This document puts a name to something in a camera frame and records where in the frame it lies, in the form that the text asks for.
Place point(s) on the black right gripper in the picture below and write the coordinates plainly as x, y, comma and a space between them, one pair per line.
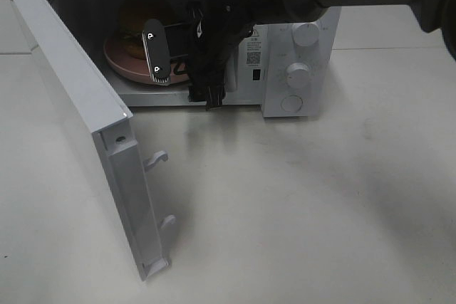
201, 45

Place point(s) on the lower white microwave knob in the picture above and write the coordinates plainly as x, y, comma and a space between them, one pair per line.
298, 75

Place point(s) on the white microwave knob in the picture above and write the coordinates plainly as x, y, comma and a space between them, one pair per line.
298, 75
305, 34

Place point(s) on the upper white microwave knob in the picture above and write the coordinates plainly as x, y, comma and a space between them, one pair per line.
305, 34

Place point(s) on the pink round plate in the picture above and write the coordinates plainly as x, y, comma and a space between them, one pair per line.
126, 56

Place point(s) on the white microwave oven body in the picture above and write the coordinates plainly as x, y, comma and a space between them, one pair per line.
280, 68

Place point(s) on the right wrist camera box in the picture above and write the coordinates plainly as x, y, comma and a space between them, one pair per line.
156, 52

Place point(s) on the white microwave door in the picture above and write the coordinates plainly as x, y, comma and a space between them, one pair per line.
97, 124

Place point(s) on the burger with lettuce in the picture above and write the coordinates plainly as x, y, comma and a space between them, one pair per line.
132, 17

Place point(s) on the round white door-release button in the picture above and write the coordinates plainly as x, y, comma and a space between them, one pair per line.
292, 104

